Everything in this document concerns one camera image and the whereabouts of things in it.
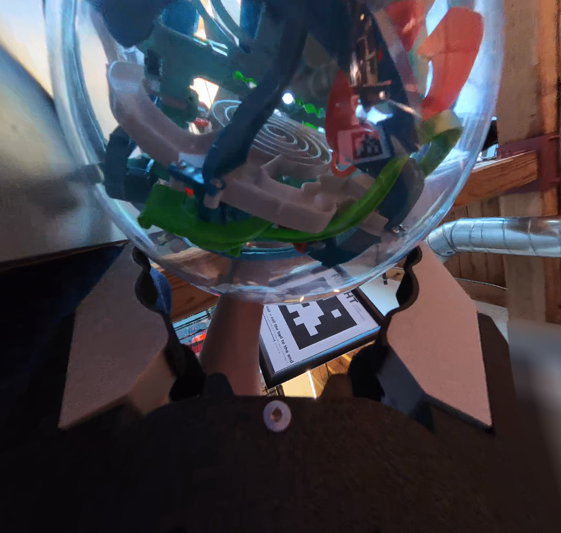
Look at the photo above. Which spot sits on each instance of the clear plastic maze ball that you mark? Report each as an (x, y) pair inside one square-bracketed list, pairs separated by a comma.
[(263, 125)]

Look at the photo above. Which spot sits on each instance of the wooden beam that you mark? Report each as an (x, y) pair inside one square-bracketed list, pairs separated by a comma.
[(504, 173)]

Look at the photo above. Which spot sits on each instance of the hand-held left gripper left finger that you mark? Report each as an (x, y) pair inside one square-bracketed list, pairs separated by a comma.
[(111, 349)]

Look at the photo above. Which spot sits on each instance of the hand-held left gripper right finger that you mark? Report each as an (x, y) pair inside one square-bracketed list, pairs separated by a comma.
[(438, 349)]

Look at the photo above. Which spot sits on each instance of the black framed task sign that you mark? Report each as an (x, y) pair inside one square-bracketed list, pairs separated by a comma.
[(315, 322)]

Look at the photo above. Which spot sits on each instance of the silver metal duct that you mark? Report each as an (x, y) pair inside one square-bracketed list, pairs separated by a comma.
[(495, 235)]

